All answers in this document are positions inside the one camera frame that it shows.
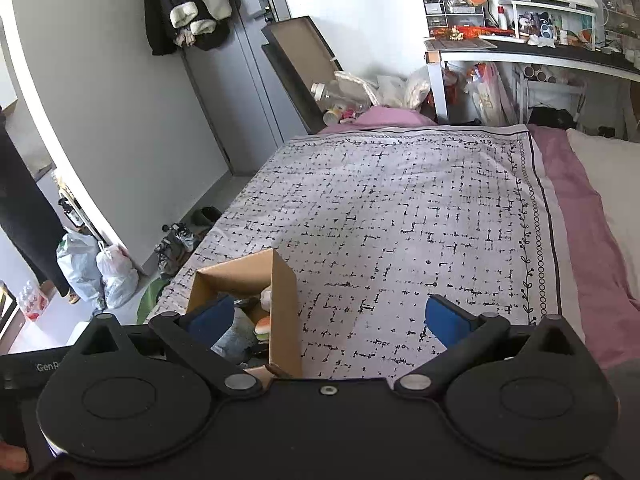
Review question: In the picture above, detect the clear acrylic organiser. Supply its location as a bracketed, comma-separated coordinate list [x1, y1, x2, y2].
[597, 0, 640, 51]

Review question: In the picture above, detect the black hanging coat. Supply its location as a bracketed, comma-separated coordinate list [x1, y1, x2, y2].
[142, 0, 231, 57]

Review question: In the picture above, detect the person's left hand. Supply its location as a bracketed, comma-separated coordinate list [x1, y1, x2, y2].
[0, 442, 30, 473]

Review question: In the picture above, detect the cardboard box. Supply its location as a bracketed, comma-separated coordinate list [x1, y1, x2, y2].
[186, 247, 303, 381]

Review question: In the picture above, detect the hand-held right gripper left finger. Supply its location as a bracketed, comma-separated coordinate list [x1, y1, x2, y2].
[72, 295, 265, 401]

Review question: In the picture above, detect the dark hanging cloth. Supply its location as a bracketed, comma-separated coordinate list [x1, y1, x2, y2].
[0, 105, 71, 298]

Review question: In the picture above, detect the leaning cardboard sheet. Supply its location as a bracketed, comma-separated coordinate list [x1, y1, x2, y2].
[261, 16, 346, 136]

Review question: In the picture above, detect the white wire rack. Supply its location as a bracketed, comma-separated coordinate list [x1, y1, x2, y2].
[512, 65, 588, 126]

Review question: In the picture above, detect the white plastic bag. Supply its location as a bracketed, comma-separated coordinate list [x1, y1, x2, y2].
[96, 244, 140, 308]
[56, 230, 103, 301]

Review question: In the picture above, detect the pink bed sheet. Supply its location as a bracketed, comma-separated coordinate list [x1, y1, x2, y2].
[320, 106, 640, 371]

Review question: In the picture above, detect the blue plush toy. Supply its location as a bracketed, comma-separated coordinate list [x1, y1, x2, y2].
[210, 307, 261, 363]

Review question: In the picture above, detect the white desk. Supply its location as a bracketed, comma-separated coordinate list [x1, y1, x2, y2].
[424, 37, 640, 126]

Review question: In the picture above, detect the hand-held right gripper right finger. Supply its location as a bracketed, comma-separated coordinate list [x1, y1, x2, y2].
[394, 294, 587, 402]

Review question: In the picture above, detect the pair of sneakers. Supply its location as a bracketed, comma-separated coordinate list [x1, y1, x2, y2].
[155, 222, 201, 276]

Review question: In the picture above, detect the green cloth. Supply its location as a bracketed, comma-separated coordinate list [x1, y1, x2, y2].
[137, 277, 171, 323]

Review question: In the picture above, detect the clear plastic bottle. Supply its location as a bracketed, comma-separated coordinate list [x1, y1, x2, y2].
[310, 80, 373, 111]

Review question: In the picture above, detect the white duvet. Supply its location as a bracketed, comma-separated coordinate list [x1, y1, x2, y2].
[565, 127, 640, 241]

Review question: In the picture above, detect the pack of water bottles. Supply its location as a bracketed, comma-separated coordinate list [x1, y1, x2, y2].
[17, 280, 51, 321]

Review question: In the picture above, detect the printed blanket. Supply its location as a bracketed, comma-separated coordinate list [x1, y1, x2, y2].
[147, 124, 586, 386]

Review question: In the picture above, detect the white desk shelf riser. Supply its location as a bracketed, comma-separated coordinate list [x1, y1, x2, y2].
[510, 0, 598, 51]

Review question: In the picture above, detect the grey door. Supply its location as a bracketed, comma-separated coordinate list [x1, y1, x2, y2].
[180, 0, 321, 177]

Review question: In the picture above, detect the clear plastic bag with items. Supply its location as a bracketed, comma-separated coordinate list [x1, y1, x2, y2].
[465, 62, 516, 126]

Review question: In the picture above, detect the cream plastic bag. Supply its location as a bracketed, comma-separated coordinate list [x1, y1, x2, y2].
[335, 67, 433, 111]

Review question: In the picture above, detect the grey drawer organiser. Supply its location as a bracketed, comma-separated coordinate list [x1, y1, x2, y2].
[421, 0, 488, 38]

